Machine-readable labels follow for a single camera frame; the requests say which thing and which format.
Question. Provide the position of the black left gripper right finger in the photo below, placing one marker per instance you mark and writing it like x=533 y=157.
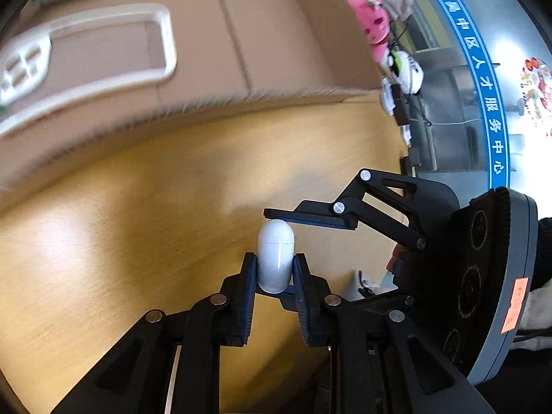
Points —
x=328 y=321

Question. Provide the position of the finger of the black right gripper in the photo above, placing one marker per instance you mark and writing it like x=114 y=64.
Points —
x=319 y=214
x=287 y=298

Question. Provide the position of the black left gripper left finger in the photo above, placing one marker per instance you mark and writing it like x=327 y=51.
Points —
x=220 y=320

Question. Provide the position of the white earbuds case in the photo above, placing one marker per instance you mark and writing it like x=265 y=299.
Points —
x=275 y=253

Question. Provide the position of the white clear phone case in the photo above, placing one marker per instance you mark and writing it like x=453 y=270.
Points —
x=72 y=59

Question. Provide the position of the black small adapter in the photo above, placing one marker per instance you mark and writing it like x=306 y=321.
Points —
x=400 y=111

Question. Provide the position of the white small device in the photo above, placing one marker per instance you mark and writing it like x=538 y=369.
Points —
x=386 y=97

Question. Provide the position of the panda plush toy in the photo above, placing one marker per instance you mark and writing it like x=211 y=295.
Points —
x=406 y=71

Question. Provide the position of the cardboard box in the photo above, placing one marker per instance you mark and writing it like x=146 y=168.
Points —
x=232 y=55

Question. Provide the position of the magenta plush toy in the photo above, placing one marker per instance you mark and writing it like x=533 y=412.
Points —
x=375 y=24

